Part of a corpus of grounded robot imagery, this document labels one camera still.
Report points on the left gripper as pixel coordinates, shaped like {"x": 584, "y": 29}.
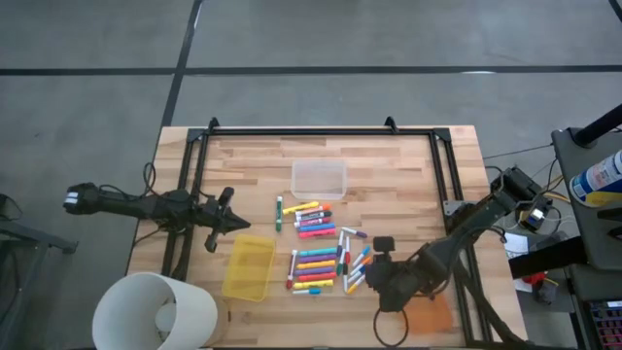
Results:
{"x": 216, "y": 219}

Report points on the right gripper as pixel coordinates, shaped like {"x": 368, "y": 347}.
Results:
{"x": 393, "y": 282}

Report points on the blue cap thin Sharpie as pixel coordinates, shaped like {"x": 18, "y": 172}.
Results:
{"x": 361, "y": 255}
{"x": 357, "y": 273}

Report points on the yellow cap thin Sharpie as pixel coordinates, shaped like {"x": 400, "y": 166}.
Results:
{"x": 355, "y": 284}

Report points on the long green Expo marker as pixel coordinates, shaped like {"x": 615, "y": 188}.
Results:
{"x": 279, "y": 214}

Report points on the black cap thin Sharpie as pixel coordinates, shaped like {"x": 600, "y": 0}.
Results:
{"x": 345, "y": 279}

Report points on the red cap thin Sharpie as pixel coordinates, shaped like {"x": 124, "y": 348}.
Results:
{"x": 347, "y": 250}

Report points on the purple cap thin Sharpie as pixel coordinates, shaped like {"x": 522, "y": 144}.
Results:
{"x": 355, "y": 232}

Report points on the violet cap thin Sharpie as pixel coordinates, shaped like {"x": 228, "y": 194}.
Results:
{"x": 340, "y": 243}

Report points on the plain yellow highlighter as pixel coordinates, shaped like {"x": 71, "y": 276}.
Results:
{"x": 300, "y": 208}

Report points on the red cap white marker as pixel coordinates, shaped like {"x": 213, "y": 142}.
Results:
{"x": 291, "y": 269}

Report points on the red highlighter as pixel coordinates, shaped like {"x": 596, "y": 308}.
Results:
{"x": 317, "y": 277}

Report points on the orange-yellow highlighter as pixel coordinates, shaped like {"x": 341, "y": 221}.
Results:
{"x": 316, "y": 265}

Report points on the yellow Sharpie highlighter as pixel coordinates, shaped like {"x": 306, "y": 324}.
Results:
{"x": 313, "y": 284}

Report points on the dark purple highlighter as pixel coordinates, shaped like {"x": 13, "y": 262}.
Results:
{"x": 317, "y": 258}

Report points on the magenta Expo marker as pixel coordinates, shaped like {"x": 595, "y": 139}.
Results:
{"x": 316, "y": 221}

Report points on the lavender highlighter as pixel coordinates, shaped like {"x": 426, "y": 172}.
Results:
{"x": 313, "y": 271}

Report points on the teal highlighter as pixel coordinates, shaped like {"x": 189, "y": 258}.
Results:
{"x": 318, "y": 252}

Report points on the orange Expo marker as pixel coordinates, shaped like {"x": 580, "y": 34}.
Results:
{"x": 316, "y": 209}

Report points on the blue cap white pen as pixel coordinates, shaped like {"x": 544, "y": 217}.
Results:
{"x": 311, "y": 291}

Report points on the blue highlighter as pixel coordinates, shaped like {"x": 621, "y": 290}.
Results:
{"x": 318, "y": 227}

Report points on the pink highlighter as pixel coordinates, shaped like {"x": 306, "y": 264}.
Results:
{"x": 318, "y": 234}

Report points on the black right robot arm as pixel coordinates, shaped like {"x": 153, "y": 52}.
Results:
{"x": 466, "y": 233}

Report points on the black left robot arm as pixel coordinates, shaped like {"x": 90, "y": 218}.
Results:
{"x": 121, "y": 204}

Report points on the yellow plastic bin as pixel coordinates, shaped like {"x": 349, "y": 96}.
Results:
{"x": 248, "y": 269}

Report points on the orange plastic bin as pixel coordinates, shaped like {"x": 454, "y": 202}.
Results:
{"x": 432, "y": 316}

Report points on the clear plastic bin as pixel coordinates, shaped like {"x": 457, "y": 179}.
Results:
{"x": 319, "y": 180}

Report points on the white paper sheet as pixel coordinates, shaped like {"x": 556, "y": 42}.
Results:
{"x": 516, "y": 245}

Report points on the white cylindrical bucket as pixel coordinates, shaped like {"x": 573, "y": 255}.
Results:
{"x": 126, "y": 311}

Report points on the small red object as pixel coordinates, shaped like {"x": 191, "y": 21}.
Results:
{"x": 534, "y": 278}

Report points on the small metal controller box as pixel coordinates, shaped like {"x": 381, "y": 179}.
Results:
{"x": 534, "y": 216}

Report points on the grey metal stand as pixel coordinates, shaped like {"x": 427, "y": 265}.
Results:
{"x": 29, "y": 233}

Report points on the grey cart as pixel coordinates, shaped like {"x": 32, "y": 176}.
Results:
{"x": 566, "y": 160}

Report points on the backlit keyboard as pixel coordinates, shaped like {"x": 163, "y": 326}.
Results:
{"x": 607, "y": 325}

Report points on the white blue spray can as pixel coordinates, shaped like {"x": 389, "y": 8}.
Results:
{"x": 600, "y": 180}

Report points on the black pole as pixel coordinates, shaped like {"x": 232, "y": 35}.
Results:
{"x": 597, "y": 127}

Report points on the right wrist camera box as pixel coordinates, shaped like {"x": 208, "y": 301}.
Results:
{"x": 384, "y": 244}

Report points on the black aluminium table frame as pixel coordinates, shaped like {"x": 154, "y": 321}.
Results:
{"x": 316, "y": 131}

